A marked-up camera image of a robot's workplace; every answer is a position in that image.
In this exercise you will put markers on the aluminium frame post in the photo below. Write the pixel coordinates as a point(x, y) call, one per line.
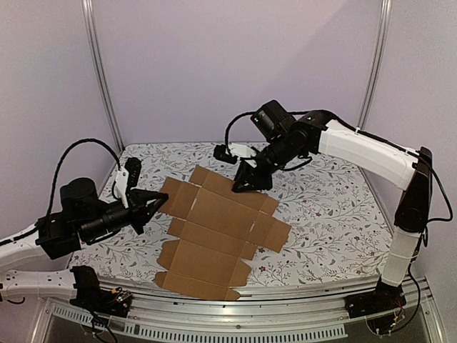
point(375, 70)
point(94, 47)

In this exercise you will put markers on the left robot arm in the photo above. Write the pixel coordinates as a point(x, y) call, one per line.
point(83, 220)

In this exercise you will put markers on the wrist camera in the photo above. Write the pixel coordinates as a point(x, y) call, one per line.
point(126, 178)
point(234, 152)

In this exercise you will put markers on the floral patterned table mat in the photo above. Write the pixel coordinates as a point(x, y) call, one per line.
point(337, 233)

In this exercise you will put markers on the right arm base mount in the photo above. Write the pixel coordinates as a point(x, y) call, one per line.
point(384, 307)

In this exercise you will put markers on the right aluminium frame post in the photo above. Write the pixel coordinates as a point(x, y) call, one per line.
point(375, 70)

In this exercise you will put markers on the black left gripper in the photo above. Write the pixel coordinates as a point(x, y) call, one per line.
point(141, 213)

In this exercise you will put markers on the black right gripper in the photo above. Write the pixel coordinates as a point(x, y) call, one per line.
point(255, 173)

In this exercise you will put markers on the left aluminium frame post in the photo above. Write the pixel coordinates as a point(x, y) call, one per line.
point(94, 47)

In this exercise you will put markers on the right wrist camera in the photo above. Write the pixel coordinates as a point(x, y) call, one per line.
point(234, 152)

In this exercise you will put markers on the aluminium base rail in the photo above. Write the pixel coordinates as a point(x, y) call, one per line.
point(300, 313)

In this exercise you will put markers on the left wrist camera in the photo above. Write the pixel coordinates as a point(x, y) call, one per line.
point(126, 178)

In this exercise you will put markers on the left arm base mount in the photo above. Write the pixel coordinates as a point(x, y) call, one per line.
point(91, 297)

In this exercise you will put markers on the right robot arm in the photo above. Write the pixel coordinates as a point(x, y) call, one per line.
point(293, 135)

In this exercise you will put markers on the brown cardboard box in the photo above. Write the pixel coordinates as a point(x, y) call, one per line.
point(216, 232)

